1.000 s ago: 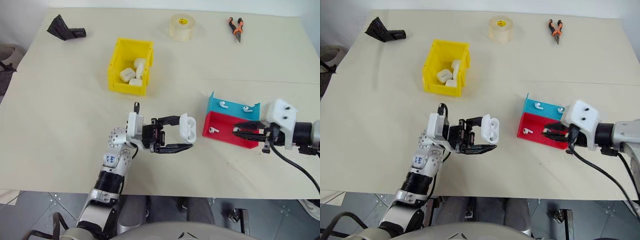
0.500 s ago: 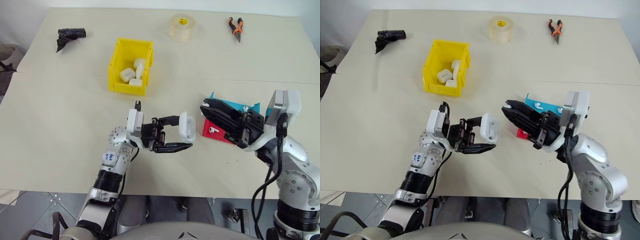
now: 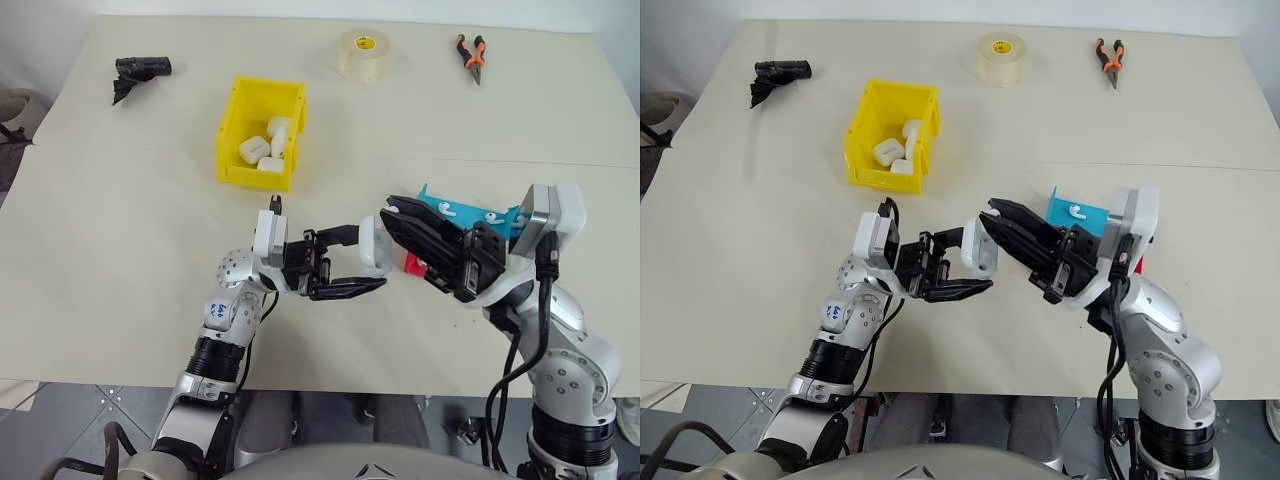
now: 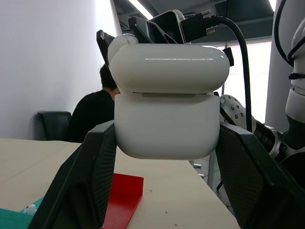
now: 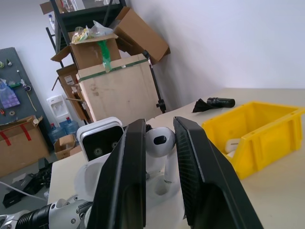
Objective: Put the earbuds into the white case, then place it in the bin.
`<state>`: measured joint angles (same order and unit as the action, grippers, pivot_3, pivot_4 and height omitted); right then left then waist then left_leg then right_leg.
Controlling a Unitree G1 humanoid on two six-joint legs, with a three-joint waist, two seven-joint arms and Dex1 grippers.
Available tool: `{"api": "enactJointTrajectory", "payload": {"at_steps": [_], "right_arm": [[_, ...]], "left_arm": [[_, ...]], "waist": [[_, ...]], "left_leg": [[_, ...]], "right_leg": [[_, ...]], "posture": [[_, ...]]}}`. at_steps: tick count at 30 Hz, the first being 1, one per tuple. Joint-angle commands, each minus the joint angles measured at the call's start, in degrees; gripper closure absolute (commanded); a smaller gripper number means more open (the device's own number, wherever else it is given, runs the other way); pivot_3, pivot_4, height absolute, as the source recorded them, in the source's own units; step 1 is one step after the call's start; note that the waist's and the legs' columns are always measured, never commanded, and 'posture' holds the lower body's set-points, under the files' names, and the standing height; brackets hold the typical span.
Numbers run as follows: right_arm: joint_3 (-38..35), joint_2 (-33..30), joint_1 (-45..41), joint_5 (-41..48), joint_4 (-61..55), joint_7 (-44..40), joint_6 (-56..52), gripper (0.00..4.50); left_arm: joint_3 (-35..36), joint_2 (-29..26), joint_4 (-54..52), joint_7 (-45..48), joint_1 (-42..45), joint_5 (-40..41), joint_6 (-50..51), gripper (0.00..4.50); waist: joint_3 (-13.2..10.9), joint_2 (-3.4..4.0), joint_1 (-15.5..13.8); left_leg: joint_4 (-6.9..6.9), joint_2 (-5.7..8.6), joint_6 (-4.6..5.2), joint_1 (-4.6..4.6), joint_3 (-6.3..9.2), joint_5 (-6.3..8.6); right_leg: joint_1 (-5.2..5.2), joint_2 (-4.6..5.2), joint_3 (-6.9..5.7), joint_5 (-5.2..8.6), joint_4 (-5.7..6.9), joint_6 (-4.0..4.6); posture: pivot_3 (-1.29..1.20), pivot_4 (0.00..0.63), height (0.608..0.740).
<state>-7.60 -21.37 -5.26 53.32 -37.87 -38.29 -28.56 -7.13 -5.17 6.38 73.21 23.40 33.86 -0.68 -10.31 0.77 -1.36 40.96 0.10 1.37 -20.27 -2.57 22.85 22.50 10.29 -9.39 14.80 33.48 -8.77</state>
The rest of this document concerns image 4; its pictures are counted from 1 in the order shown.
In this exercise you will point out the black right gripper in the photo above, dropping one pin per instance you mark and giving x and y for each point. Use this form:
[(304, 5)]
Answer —
[(229, 56)]

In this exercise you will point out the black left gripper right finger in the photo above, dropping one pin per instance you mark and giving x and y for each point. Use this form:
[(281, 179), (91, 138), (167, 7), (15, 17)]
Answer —
[(252, 181)]

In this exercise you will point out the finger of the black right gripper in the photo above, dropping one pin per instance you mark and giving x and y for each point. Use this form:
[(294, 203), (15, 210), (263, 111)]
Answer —
[(104, 41), (143, 33)]

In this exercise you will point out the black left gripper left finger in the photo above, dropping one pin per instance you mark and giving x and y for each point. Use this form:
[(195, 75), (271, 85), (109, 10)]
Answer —
[(78, 181)]

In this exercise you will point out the white earbud charging case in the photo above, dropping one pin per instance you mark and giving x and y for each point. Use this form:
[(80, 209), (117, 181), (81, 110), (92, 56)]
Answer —
[(166, 119)]

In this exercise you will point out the red plastic bin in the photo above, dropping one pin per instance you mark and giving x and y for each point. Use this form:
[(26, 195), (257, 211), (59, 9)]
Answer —
[(124, 195)]

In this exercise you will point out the white earbud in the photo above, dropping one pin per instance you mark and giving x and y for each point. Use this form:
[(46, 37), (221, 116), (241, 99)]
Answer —
[(29, 209)]

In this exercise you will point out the black office chair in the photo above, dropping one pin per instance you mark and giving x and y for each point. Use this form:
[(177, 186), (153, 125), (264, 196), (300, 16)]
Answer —
[(54, 126)]

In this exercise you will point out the person in black shirt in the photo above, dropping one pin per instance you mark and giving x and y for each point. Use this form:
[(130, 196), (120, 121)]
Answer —
[(93, 114)]

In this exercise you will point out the teal cutting mat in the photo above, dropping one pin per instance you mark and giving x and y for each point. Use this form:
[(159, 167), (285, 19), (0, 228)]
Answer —
[(12, 218)]

